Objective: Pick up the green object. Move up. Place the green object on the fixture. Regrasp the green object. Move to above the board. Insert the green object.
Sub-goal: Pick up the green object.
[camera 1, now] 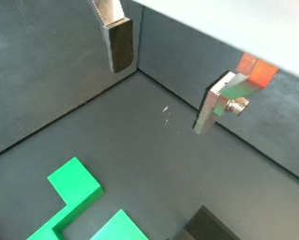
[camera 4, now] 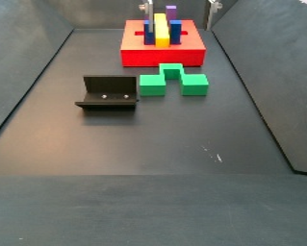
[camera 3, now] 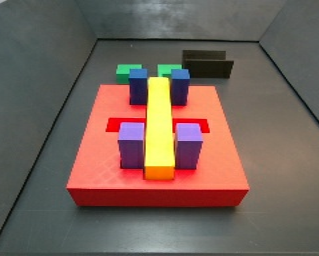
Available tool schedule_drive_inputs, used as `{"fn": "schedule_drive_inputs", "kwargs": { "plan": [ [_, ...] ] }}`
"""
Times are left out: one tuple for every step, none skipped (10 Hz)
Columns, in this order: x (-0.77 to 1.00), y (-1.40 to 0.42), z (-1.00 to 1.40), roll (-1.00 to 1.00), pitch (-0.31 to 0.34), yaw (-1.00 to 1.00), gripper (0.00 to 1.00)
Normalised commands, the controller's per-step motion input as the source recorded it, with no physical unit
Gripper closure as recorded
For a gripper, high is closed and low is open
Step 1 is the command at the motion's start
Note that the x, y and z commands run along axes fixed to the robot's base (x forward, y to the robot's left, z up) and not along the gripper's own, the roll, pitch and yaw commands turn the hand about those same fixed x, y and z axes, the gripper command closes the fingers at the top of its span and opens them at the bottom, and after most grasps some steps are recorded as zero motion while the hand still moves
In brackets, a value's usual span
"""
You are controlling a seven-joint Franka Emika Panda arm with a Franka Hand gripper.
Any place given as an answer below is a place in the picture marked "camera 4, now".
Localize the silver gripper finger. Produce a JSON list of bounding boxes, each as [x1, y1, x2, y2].
[[139, 0, 154, 32], [206, 0, 222, 30]]

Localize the blue block right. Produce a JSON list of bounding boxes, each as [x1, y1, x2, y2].
[[170, 20, 182, 44]]

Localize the black angle fixture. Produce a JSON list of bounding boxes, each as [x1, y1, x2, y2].
[[75, 75, 138, 110]]

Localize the blue block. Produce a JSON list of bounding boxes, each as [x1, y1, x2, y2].
[[170, 20, 182, 44], [145, 20, 155, 45]]

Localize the blue block left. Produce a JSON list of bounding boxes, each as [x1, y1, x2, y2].
[[145, 20, 155, 45]]

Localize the green zigzag block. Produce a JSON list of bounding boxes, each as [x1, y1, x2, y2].
[[139, 63, 210, 96]]

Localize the yellow long block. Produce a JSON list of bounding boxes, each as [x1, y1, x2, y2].
[[154, 13, 170, 48]]

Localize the red base board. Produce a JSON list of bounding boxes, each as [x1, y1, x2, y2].
[[119, 20, 206, 67]]

